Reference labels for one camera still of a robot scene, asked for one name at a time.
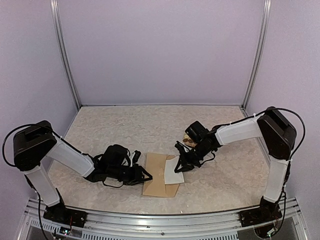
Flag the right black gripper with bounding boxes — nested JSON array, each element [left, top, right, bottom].
[[174, 142, 212, 173]]

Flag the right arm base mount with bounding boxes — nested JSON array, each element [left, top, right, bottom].
[[239, 197, 283, 227]]

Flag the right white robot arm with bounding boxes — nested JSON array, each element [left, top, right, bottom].
[[174, 106, 298, 222]]

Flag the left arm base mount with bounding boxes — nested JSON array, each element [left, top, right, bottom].
[[43, 200, 88, 228]]

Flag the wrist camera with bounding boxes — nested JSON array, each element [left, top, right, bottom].
[[131, 150, 141, 166], [174, 142, 186, 153]]

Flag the left aluminium frame post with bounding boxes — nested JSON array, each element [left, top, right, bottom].
[[50, 0, 82, 111]]

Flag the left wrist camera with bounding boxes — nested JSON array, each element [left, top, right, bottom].
[[131, 150, 141, 166]]

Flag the cream lined letter paper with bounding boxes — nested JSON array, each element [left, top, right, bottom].
[[164, 156, 185, 185]]

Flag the right aluminium frame post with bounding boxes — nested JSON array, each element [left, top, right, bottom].
[[241, 0, 272, 111]]

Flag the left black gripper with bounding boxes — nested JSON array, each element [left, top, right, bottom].
[[107, 163, 153, 186]]

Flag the brown kraft envelope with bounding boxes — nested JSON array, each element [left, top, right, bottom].
[[142, 152, 180, 198]]

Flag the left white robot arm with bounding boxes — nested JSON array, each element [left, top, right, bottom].
[[12, 120, 153, 223]]

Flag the round sticker seal sheet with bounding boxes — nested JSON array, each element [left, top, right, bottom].
[[182, 133, 197, 148]]

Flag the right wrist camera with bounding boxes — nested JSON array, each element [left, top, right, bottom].
[[174, 142, 186, 153]]

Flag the front aluminium rail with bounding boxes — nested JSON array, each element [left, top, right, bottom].
[[16, 198, 308, 240]]

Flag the aluminium frame post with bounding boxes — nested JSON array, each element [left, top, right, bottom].
[[50, 0, 82, 111], [241, 0, 272, 111]]

